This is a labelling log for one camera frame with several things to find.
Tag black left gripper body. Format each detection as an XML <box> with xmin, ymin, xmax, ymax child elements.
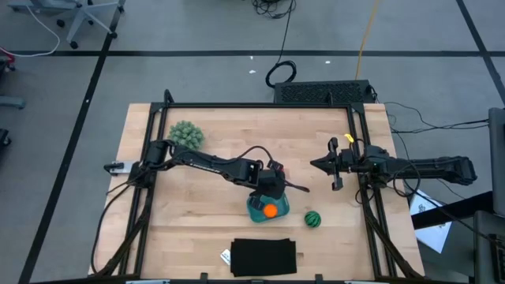
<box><xmin>252</xmin><ymin>159</ymin><xmax>311</xmax><ymax>202</ymax></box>

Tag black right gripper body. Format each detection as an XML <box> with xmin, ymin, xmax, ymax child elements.
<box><xmin>328</xmin><ymin>136</ymin><xmax>359</xmax><ymax>192</ymax></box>

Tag toy watermelon ball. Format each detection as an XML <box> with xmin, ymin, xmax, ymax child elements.
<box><xmin>304</xmin><ymin>211</ymin><xmax>322</xmax><ymax>229</ymax></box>

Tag teal plastic bin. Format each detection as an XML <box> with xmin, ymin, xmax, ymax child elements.
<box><xmin>246</xmin><ymin>192</ymin><xmax>291</xmax><ymax>224</ymax></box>

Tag black folded cloth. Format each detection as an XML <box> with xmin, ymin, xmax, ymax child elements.
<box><xmin>230</xmin><ymin>237</ymin><xmax>297</xmax><ymax>278</ymax></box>

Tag black perforated computer case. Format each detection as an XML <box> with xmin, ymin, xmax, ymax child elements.
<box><xmin>273</xmin><ymin>79</ymin><xmax>376</xmax><ymax>105</ymax></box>

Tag green spiky plant ball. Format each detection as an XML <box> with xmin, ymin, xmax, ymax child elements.
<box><xmin>167</xmin><ymin>120</ymin><xmax>206</xmax><ymax>151</ymax></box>

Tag white paper sheet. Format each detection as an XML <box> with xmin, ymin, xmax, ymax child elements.
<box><xmin>409</xmin><ymin>189</ymin><xmax>453</xmax><ymax>255</ymax></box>

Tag black beam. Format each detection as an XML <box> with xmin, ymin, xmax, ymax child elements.
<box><xmin>411</xmin><ymin>191</ymin><xmax>494</xmax><ymax>230</ymax></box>

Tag grey furniture panel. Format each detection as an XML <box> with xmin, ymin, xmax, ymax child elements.
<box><xmin>488</xmin><ymin>106</ymin><xmax>505</xmax><ymax>216</ymax></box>
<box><xmin>473</xmin><ymin>210</ymin><xmax>505</xmax><ymax>284</ymax></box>

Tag white office chair base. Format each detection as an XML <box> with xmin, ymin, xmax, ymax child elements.
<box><xmin>6</xmin><ymin>0</ymin><xmax>127</xmax><ymax>50</ymax></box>

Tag grey furniture foot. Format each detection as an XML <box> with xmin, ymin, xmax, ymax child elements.
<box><xmin>0</xmin><ymin>95</ymin><xmax>27</xmax><ymax>110</ymax></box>

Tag red floor item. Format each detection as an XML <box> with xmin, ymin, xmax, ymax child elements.
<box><xmin>0</xmin><ymin>46</ymin><xmax>17</xmax><ymax>73</ymax></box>

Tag black aluminium table frame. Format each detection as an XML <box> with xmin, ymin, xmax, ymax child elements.
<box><xmin>89</xmin><ymin>88</ymin><xmax>426</xmax><ymax>281</ymax></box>

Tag thin black floor cable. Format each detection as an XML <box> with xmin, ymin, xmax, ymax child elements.
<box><xmin>384</xmin><ymin>101</ymin><xmax>490</xmax><ymax>135</ymax></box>

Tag coiled black cable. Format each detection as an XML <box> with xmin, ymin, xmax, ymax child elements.
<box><xmin>264</xmin><ymin>0</ymin><xmax>297</xmax><ymax>89</ymax></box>

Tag yellow floor cable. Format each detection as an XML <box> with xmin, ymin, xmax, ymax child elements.
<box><xmin>353</xmin><ymin>0</ymin><xmax>382</xmax><ymax>81</ymax></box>

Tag tangled black cables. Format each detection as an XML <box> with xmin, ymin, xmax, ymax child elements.
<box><xmin>250</xmin><ymin>0</ymin><xmax>297</xmax><ymax>20</ymax></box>

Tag white floor cable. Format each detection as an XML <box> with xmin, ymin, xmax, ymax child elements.
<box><xmin>0</xmin><ymin>3</ymin><xmax>62</xmax><ymax>58</ymax></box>

